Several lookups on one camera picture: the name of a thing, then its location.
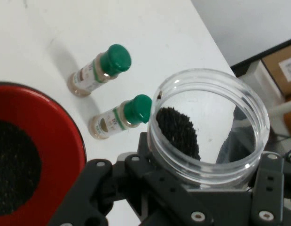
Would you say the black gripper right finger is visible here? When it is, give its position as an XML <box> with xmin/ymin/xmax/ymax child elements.
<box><xmin>250</xmin><ymin>152</ymin><xmax>287</xmax><ymax>226</ymax></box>

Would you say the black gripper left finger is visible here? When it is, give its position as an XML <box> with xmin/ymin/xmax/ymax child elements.
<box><xmin>45</xmin><ymin>131</ymin><xmax>215</xmax><ymax>226</ymax></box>

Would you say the clear plastic jar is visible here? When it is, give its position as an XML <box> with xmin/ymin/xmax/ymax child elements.
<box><xmin>147</xmin><ymin>67</ymin><xmax>270</xmax><ymax>190</ymax></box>

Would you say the black seeds heap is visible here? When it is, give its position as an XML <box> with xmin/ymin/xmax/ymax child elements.
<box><xmin>156</xmin><ymin>106</ymin><xmax>202</xmax><ymax>162</ymax></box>
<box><xmin>0</xmin><ymin>119</ymin><xmax>42</xmax><ymax>216</ymax></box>

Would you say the spice bottle, olive label picture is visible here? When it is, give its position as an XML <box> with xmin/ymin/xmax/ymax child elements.
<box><xmin>88</xmin><ymin>94</ymin><xmax>152</xmax><ymax>141</ymax></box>

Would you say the white shelf unit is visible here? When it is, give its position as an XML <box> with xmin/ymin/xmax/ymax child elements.
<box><xmin>239</xmin><ymin>58</ymin><xmax>286</xmax><ymax>105</ymax></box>

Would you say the cardboard box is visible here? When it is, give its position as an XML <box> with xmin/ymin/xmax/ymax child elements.
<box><xmin>261</xmin><ymin>44</ymin><xmax>291</xmax><ymax>96</ymax></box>

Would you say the red bowl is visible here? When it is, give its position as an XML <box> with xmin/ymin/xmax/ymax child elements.
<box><xmin>0</xmin><ymin>81</ymin><xmax>87</xmax><ymax>226</ymax></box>

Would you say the spice bottle, brown label picture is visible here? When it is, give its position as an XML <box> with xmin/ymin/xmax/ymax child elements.
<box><xmin>67</xmin><ymin>44</ymin><xmax>132</xmax><ymax>97</ymax></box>

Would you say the black tripod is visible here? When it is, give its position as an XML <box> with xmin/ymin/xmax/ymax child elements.
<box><xmin>230</xmin><ymin>37</ymin><xmax>291</xmax><ymax>78</ymax></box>

